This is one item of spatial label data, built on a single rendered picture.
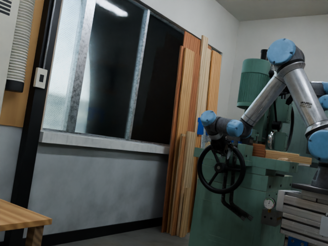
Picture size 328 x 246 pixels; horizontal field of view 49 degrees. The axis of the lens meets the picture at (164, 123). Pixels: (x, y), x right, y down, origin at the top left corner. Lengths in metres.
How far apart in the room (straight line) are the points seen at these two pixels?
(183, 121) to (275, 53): 2.29
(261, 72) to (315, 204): 1.01
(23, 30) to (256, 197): 1.70
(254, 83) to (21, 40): 1.45
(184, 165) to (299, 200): 2.12
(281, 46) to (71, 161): 1.90
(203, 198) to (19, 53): 1.43
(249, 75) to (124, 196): 1.73
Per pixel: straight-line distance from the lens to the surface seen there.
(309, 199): 1.61
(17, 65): 2.35
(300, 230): 1.63
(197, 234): 2.31
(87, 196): 3.09
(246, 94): 2.29
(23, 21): 2.40
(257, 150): 2.21
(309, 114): 1.48
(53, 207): 2.89
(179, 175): 3.60
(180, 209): 3.64
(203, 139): 3.07
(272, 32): 5.00
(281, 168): 2.10
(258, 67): 2.32
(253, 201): 2.15
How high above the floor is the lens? 0.91
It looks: 3 degrees up
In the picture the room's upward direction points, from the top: 8 degrees clockwise
